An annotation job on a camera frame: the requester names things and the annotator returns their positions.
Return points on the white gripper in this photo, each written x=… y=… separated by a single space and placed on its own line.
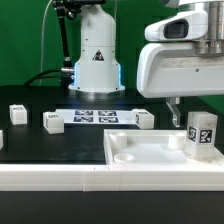
x=173 y=70

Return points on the white square table top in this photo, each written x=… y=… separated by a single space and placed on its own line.
x=135 y=148

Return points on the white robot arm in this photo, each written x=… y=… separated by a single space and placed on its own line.
x=97 y=71

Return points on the white fiducial marker sheet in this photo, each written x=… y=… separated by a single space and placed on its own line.
x=80 y=116

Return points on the white U-shaped fence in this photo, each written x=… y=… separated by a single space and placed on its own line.
x=109 y=178

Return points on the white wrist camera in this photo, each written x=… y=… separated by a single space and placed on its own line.
x=185 y=26

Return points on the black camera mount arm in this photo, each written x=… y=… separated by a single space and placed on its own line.
x=70 y=9

